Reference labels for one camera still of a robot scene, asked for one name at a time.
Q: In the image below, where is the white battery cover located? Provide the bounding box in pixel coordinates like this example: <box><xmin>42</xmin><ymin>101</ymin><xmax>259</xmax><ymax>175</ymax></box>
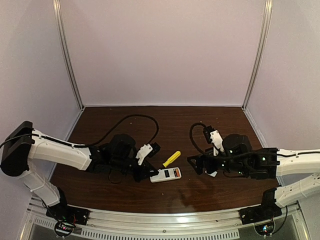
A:
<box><xmin>205</xmin><ymin>171</ymin><xmax>218</xmax><ymax>178</ymax></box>

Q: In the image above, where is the white red remote control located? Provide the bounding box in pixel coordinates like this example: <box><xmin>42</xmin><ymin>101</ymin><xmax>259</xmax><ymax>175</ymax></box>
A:
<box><xmin>150</xmin><ymin>167</ymin><xmax>182</xmax><ymax>183</ymax></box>

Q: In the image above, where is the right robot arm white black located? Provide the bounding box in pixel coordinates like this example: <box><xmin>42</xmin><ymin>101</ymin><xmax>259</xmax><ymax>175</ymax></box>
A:
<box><xmin>187</xmin><ymin>131</ymin><xmax>320</xmax><ymax>208</ymax></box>

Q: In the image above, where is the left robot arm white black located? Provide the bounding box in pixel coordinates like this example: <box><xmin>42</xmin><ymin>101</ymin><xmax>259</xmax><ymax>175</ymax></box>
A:
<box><xmin>0</xmin><ymin>121</ymin><xmax>161</xmax><ymax>208</ymax></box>

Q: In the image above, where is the black orange battery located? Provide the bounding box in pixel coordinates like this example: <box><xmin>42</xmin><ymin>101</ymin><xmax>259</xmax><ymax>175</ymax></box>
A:
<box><xmin>173</xmin><ymin>168</ymin><xmax>180</xmax><ymax>178</ymax></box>

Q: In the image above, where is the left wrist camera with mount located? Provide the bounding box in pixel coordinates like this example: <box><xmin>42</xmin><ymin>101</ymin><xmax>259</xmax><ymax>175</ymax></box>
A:
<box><xmin>135</xmin><ymin>142</ymin><xmax>161</xmax><ymax>166</ymax></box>

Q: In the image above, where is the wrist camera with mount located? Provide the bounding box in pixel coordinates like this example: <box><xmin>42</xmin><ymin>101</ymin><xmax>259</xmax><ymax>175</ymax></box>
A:
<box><xmin>203</xmin><ymin>125</ymin><xmax>225</xmax><ymax>156</ymax></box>
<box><xmin>135</xmin><ymin>142</ymin><xmax>161</xmax><ymax>166</ymax></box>

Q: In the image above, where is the right black braided cable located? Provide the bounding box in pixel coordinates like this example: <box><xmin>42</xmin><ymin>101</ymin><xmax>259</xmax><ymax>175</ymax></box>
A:
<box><xmin>189</xmin><ymin>121</ymin><xmax>320</xmax><ymax>161</ymax></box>

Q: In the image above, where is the black braided cable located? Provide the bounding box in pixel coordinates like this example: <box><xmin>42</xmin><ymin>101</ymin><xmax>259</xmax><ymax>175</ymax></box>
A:
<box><xmin>0</xmin><ymin>114</ymin><xmax>161</xmax><ymax>151</ymax></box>
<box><xmin>189</xmin><ymin>121</ymin><xmax>320</xmax><ymax>161</ymax></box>

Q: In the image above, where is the yellow handled screwdriver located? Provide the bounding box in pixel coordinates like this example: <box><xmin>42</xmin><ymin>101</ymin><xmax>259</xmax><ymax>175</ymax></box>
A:
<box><xmin>162</xmin><ymin>150</ymin><xmax>181</xmax><ymax>168</ymax></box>

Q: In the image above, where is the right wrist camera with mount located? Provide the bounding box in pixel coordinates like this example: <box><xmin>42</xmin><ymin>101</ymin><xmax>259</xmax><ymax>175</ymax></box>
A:
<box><xmin>203</xmin><ymin>125</ymin><xmax>225</xmax><ymax>156</ymax></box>

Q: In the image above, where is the left black braided cable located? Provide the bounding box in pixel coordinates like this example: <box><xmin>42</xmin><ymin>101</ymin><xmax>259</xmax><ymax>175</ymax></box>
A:
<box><xmin>0</xmin><ymin>114</ymin><xmax>161</xmax><ymax>151</ymax></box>

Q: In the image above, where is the front aluminium rail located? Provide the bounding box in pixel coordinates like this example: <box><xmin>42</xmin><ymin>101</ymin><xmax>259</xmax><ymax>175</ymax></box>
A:
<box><xmin>17</xmin><ymin>198</ymin><xmax>311</xmax><ymax>240</ymax></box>

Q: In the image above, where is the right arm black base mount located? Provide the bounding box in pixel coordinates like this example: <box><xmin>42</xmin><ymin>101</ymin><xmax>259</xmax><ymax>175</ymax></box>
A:
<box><xmin>238</xmin><ymin>204</ymin><xmax>282</xmax><ymax>238</ymax></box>

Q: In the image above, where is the right aluminium frame post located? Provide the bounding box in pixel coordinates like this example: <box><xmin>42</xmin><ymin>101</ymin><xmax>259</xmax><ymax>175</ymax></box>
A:
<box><xmin>242</xmin><ymin>0</ymin><xmax>274</xmax><ymax>111</ymax></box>

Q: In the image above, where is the aluminium frame post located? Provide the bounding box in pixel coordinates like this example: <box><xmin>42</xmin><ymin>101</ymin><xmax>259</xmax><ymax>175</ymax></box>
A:
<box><xmin>242</xmin><ymin>0</ymin><xmax>274</xmax><ymax>111</ymax></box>
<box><xmin>52</xmin><ymin>0</ymin><xmax>84</xmax><ymax>110</ymax></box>

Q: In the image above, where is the left aluminium frame post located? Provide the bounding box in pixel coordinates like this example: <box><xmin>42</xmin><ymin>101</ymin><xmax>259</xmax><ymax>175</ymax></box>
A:
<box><xmin>52</xmin><ymin>0</ymin><xmax>84</xmax><ymax>110</ymax></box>

